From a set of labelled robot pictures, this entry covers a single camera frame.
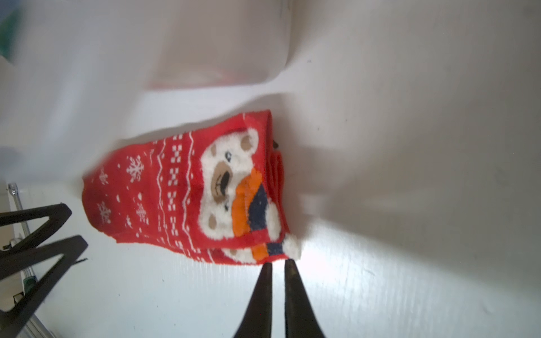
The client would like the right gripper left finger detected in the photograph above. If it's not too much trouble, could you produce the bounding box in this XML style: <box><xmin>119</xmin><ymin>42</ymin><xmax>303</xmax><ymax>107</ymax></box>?
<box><xmin>234</xmin><ymin>263</ymin><xmax>273</xmax><ymax>338</ymax></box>

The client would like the red bear sock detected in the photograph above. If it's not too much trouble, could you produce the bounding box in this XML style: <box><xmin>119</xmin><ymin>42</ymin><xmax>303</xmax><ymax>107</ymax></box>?
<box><xmin>167</xmin><ymin>150</ymin><xmax>301</xmax><ymax>265</ymax></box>
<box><xmin>82</xmin><ymin>111</ymin><xmax>290</xmax><ymax>263</ymax></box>

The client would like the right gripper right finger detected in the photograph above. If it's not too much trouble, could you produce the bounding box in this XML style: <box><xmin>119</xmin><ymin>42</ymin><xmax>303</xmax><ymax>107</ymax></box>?
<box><xmin>285</xmin><ymin>259</ymin><xmax>325</xmax><ymax>338</ymax></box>

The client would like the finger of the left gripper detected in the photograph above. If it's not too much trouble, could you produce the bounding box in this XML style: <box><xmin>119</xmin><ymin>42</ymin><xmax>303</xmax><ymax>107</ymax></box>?
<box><xmin>1</xmin><ymin>235</ymin><xmax>88</xmax><ymax>337</ymax></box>
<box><xmin>1</xmin><ymin>204</ymin><xmax>72</xmax><ymax>254</ymax></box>

